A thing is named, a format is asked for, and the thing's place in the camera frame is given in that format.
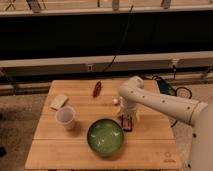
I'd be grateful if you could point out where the black red eraser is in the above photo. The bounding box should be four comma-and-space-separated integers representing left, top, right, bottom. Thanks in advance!
121, 115, 133, 132

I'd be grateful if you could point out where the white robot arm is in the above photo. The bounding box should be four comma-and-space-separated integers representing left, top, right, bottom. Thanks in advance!
118, 76, 213, 171

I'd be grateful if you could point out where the green ceramic bowl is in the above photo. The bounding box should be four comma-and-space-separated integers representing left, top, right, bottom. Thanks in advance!
87, 118, 124, 157

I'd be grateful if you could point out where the translucent plastic cup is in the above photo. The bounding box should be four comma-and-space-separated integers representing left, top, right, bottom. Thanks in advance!
55, 106, 76, 130

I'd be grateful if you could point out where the dark red pepper toy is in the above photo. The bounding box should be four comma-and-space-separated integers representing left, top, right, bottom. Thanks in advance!
93, 81, 102, 98

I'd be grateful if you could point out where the wooden folding table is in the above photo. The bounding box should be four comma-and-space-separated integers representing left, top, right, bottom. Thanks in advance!
25, 80, 181, 171

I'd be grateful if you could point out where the beige sponge block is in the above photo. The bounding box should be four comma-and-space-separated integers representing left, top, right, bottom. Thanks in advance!
50, 95, 68, 110

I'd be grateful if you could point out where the black cable on floor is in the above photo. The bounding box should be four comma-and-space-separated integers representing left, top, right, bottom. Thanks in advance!
151, 75, 193, 100

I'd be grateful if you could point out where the black hanging cable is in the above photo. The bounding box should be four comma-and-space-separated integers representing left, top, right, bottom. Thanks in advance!
101, 4, 135, 73

